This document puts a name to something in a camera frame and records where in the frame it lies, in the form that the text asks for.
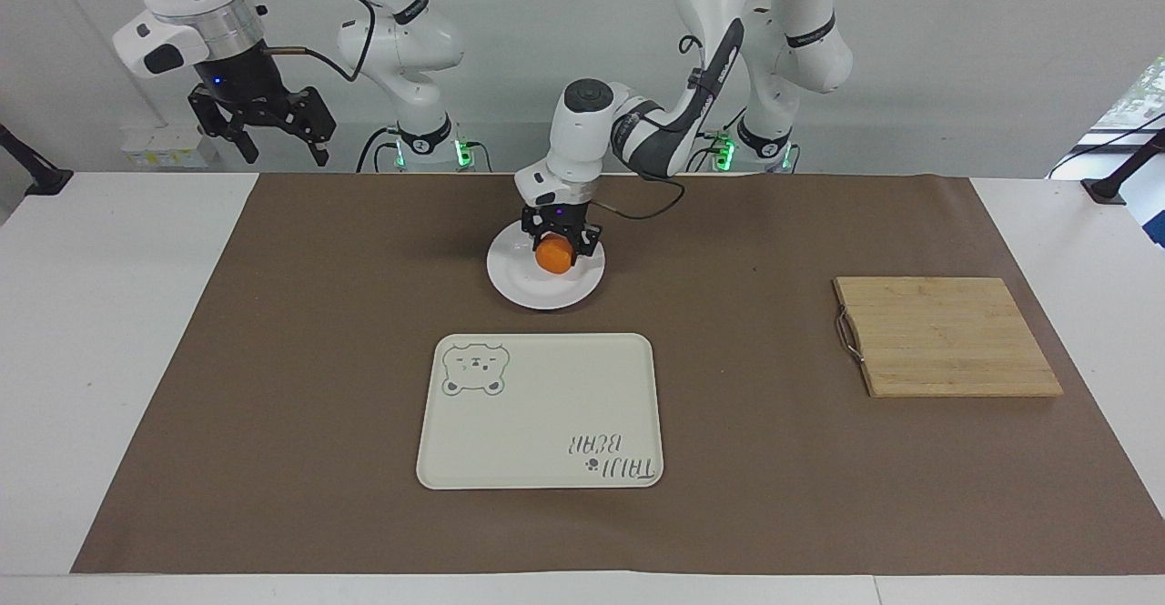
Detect wooden cutting board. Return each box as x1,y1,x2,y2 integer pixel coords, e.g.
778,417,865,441
832,276,1065,399

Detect white round plate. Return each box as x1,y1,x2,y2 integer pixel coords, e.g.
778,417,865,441
486,222,607,311

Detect black cable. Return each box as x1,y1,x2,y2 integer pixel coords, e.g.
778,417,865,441
258,0,378,84
586,168,687,222
1046,111,1165,180

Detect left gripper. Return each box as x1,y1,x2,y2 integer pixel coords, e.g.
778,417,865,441
521,202,604,268

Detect black stand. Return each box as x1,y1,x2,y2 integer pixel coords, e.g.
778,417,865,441
0,122,75,197
1080,128,1165,207

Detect orange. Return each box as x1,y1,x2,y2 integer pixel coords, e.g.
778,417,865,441
534,235,575,275

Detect cream tray with bear print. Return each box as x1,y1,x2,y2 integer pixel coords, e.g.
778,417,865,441
416,332,665,491

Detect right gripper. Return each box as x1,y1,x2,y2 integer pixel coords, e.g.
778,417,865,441
187,41,339,167

